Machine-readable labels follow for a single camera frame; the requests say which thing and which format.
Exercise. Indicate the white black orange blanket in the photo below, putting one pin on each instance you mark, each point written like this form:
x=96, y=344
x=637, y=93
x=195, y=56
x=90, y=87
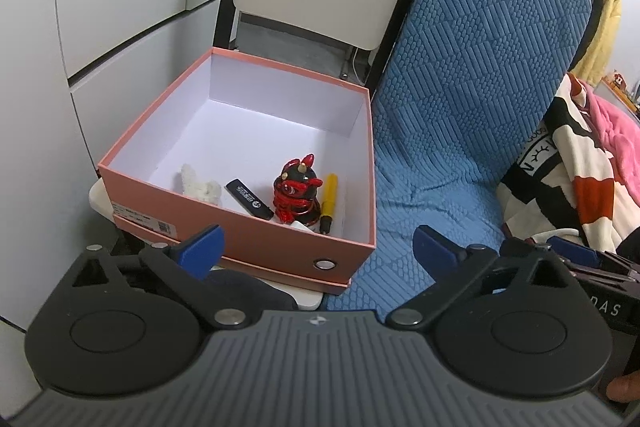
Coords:
x=564, y=184

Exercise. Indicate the right human hand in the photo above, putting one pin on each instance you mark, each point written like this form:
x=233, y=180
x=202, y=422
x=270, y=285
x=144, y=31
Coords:
x=624, y=389

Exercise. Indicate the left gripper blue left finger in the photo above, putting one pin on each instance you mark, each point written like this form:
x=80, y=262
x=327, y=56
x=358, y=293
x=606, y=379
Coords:
x=183, y=269

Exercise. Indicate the pink cardboard box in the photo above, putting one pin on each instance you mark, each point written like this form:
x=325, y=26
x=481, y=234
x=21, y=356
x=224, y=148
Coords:
x=234, y=116

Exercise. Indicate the blue textured chair cover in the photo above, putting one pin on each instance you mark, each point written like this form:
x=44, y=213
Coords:
x=466, y=86

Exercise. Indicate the red black figurine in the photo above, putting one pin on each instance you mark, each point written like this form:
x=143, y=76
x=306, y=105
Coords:
x=295, y=192

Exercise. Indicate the yellow hanging garment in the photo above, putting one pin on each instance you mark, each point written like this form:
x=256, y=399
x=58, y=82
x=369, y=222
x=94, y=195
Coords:
x=595, y=50

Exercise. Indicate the pink garment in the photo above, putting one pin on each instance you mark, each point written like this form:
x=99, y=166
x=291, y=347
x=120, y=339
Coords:
x=619, y=134

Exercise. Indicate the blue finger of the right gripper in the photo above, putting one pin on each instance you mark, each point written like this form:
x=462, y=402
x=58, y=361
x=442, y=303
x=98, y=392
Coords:
x=577, y=254

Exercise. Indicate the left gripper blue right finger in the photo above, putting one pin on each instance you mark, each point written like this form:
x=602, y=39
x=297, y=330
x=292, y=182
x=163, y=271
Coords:
x=455, y=271

